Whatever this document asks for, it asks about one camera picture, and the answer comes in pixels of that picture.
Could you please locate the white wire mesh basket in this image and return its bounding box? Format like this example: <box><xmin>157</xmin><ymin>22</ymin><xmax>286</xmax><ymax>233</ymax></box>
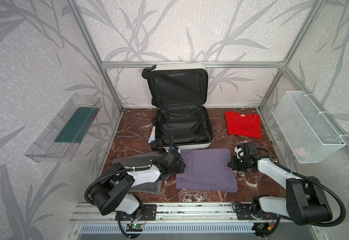
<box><xmin>272</xmin><ymin>91</ymin><xmax>346</xmax><ymax>164</ymax></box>

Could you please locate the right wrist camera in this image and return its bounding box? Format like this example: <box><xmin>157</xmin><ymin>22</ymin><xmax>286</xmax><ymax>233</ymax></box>
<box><xmin>234</xmin><ymin>146</ymin><xmax>244</xmax><ymax>159</ymax></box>

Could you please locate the white blue cream tube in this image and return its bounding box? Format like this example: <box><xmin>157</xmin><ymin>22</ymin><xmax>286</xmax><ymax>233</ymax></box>
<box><xmin>148</xmin><ymin>127</ymin><xmax>155</xmax><ymax>144</ymax></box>

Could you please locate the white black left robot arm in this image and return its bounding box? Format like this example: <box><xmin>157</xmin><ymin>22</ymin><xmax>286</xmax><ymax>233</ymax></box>
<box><xmin>84</xmin><ymin>147</ymin><xmax>185</xmax><ymax>220</ymax></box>

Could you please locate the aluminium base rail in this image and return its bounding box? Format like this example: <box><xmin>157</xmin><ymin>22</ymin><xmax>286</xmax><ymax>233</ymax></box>
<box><xmin>69</xmin><ymin>202</ymin><xmax>276</xmax><ymax>224</ymax></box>

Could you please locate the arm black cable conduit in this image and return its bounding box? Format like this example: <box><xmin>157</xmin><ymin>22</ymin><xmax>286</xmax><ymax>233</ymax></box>
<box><xmin>256</xmin><ymin>146</ymin><xmax>346</xmax><ymax>228</ymax></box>
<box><xmin>83</xmin><ymin>135</ymin><xmax>175</xmax><ymax>206</ymax></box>

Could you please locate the green circuit board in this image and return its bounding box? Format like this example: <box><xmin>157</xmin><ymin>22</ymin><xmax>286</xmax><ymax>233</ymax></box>
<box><xmin>125</xmin><ymin>224</ymin><xmax>144</xmax><ymax>233</ymax></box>

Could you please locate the grey towel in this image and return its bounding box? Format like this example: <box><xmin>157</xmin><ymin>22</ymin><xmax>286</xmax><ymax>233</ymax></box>
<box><xmin>113</xmin><ymin>152</ymin><xmax>162</xmax><ymax>195</ymax></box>

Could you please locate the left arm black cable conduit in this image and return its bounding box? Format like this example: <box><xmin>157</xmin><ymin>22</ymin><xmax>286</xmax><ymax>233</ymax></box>
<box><xmin>83</xmin><ymin>135</ymin><xmax>175</xmax><ymax>206</ymax></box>

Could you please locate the green board in bin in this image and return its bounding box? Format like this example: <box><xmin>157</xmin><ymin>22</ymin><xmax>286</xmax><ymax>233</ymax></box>
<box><xmin>54</xmin><ymin>107</ymin><xmax>100</xmax><ymax>144</ymax></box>

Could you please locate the white black suitcase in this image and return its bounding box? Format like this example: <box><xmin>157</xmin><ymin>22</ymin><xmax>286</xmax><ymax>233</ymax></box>
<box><xmin>141</xmin><ymin>63</ymin><xmax>213</xmax><ymax>151</ymax></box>

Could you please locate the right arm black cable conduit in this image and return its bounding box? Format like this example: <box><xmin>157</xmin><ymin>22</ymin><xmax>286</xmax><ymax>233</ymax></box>
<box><xmin>256</xmin><ymin>146</ymin><xmax>346</xmax><ymax>228</ymax></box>

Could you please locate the red t-shirt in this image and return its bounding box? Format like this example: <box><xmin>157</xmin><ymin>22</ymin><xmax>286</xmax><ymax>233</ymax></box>
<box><xmin>225</xmin><ymin>111</ymin><xmax>262</xmax><ymax>139</ymax></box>

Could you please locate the pink item in basket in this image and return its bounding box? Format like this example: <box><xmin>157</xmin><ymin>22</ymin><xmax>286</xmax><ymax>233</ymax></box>
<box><xmin>293</xmin><ymin>147</ymin><xmax>309</xmax><ymax>158</ymax></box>

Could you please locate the clear plastic wall bin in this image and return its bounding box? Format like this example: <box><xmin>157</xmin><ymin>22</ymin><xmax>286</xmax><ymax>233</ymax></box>
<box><xmin>24</xmin><ymin>94</ymin><xmax>102</xmax><ymax>163</ymax></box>

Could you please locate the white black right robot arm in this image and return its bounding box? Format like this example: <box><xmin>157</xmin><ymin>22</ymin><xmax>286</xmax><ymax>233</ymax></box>
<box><xmin>227</xmin><ymin>143</ymin><xmax>332</xmax><ymax>226</ymax></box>

